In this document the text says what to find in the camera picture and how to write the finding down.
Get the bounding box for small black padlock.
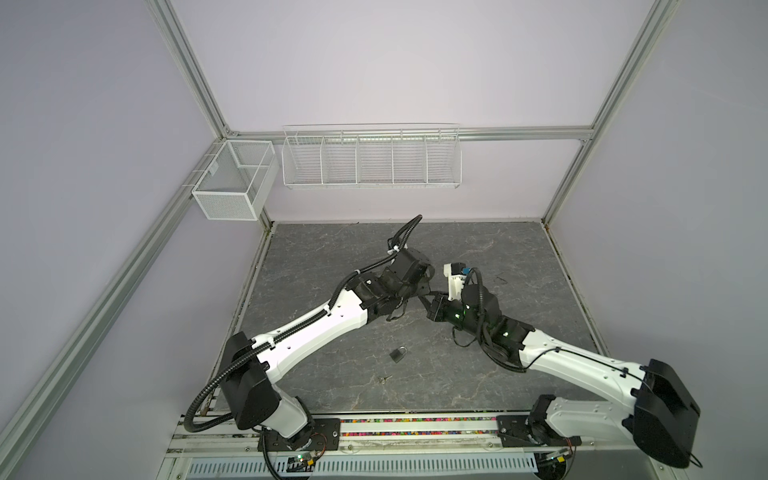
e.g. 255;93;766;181
390;346;408;363

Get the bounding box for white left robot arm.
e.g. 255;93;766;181
183;216;434;450

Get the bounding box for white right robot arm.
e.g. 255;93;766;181
420;264;702;469

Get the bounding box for white mesh box basket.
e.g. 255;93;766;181
192;140;279;221

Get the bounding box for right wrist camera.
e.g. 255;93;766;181
443;262;470;301

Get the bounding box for white wire shelf basket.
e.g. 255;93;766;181
282;123;463;189

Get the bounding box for white vented cable duct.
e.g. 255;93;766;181
184;452;538;479

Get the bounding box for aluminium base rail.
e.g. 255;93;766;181
166;411;636;457

